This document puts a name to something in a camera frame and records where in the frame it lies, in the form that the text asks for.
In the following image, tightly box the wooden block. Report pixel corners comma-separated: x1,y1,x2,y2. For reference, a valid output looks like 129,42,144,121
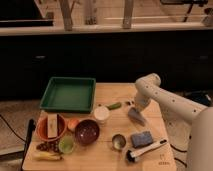
47,114,58,138

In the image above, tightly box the white dish brush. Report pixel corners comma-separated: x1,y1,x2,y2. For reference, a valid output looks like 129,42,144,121
126,139,167,163

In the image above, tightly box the metal spoon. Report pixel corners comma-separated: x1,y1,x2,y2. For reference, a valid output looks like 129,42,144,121
125,101,134,106

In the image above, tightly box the black cable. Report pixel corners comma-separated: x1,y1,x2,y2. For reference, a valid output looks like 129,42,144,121
170,143,188,168

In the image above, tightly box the green vegetable piece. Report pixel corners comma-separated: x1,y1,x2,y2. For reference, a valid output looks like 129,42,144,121
107,102,122,110

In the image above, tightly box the dark grapes bunch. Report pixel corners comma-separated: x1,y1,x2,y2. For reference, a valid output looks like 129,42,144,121
36,142,59,153

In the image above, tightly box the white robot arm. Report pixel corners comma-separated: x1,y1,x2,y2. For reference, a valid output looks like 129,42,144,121
135,73,213,171

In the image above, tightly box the grey towel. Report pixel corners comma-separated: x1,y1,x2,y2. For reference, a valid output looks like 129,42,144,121
128,107,145,126

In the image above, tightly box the blue sponge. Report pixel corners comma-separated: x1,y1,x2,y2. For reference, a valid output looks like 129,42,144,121
131,131,153,148

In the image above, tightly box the white paper cup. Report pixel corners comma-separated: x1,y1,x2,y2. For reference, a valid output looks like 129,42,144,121
93,106,110,124

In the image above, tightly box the yellow banana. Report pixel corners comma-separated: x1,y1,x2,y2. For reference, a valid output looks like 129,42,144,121
33,151,62,161

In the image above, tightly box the green plastic tray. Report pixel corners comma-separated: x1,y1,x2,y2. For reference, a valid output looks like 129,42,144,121
40,77,96,113

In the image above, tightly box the small green cup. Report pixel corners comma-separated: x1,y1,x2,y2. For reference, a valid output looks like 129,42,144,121
58,135,74,154

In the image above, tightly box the orange bowl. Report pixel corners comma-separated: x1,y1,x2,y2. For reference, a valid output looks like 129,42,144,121
36,114,67,142

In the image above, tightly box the small metal cup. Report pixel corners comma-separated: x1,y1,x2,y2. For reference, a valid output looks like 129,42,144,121
112,134,126,150

